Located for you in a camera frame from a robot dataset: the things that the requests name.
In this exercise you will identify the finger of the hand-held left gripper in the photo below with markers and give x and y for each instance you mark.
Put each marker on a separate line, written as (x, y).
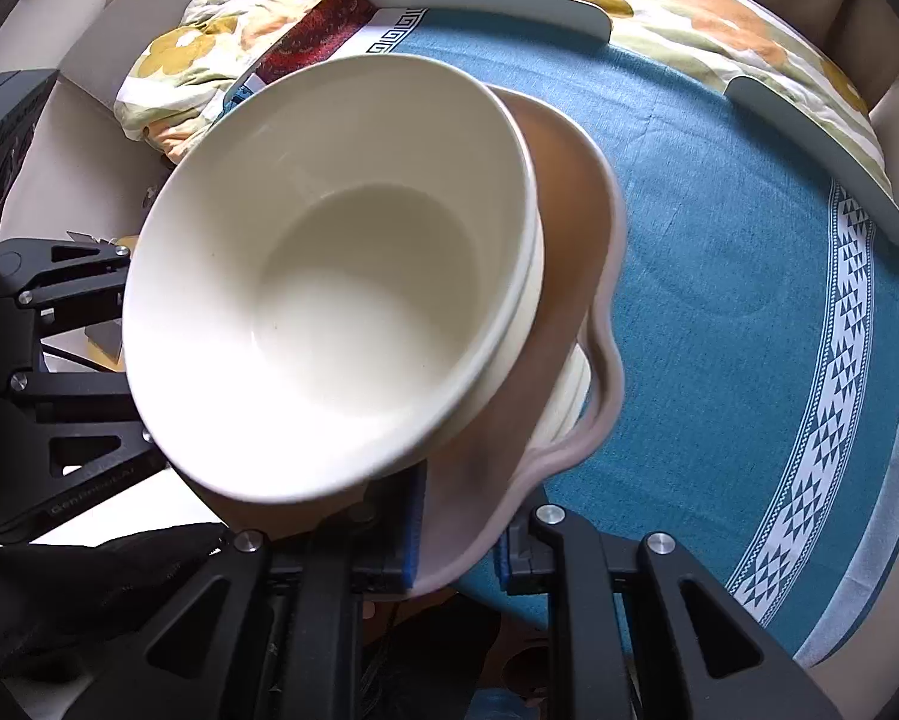
(82, 487)
(59, 270)

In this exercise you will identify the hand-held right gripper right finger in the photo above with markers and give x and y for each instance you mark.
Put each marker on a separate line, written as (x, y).
(500, 566)

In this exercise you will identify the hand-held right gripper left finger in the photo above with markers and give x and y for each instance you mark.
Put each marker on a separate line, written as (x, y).
(417, 532)

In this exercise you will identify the cream bowl with duck print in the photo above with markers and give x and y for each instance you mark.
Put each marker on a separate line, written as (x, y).
(569, 390)

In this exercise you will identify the plain white bowl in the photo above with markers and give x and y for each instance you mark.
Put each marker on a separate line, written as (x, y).
(344, 300)

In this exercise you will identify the pink wavy-rim bowl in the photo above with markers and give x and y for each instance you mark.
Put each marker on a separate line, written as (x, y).
(569, 187)

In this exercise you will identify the grey panel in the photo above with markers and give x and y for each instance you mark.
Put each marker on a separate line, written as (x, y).
(157, 7)

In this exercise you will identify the blue leaf patterned cloth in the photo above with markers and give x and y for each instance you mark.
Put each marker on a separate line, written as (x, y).
(239, 94)

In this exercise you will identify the red patterned cloth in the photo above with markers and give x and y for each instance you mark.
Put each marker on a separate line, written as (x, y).
(322, 37)

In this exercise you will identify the blue tablecloth with patterned border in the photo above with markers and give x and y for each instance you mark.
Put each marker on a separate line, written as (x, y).
(719, 277)

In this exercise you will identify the white curved table guard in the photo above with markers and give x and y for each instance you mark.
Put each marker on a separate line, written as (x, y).
(494, 7)
(832, 150)

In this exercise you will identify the floral quilt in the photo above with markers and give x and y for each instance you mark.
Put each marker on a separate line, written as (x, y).
(682, 22)

